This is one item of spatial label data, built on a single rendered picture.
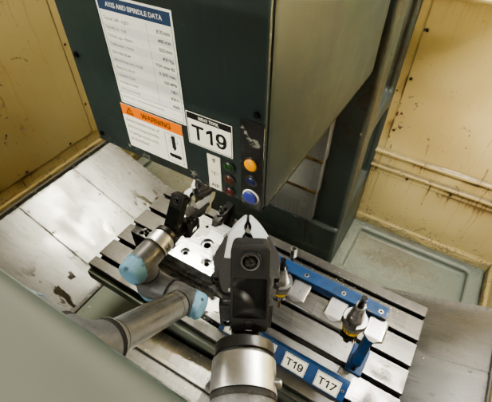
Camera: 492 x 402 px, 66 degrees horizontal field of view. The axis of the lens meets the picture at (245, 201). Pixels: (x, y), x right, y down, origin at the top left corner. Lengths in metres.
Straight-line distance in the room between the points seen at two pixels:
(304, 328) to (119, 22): 1.09
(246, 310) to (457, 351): 1.24
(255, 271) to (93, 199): 1.70
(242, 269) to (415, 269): 1.68
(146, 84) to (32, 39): 1.20
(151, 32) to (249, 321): 0.46
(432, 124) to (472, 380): 0.93
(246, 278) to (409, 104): 1.34
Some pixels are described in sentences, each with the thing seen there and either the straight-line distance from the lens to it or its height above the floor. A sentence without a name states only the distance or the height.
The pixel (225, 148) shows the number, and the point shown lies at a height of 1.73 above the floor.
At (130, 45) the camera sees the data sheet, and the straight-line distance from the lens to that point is 0.72.
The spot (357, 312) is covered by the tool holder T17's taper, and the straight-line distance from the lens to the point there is 1.02.
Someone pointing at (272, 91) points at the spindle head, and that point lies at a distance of 0.58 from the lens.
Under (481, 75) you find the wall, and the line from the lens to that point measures 1.60.
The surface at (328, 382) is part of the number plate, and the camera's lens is 1.30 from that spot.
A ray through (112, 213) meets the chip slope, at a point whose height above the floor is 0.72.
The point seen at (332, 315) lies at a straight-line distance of 1.08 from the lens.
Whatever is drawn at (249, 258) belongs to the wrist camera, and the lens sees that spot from 0.43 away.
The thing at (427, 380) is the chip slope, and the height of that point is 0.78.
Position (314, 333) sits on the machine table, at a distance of 1.40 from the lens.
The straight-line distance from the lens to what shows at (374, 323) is 1.10.
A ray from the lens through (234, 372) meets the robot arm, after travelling 0.44.
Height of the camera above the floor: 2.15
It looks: 46 degrees down
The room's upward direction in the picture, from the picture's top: straight up
